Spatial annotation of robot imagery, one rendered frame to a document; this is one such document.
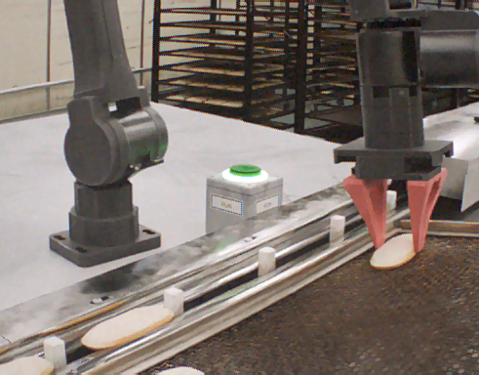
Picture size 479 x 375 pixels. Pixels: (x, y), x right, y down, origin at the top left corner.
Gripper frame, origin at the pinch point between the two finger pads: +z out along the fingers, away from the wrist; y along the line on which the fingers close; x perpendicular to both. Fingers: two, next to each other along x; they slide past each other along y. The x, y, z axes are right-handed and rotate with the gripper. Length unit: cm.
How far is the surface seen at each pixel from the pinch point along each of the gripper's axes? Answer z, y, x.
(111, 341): 3.2, -16.1, -22.8
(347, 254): 1.0, -4.7, -1.6
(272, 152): 1, -44, 55
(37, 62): -26, -418, 343
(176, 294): 1.8, -15.6, -14.2
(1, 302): 3.9, -35.3, -18.9
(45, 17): -63, -411, 350
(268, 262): 2.8, -14.1, -0.5
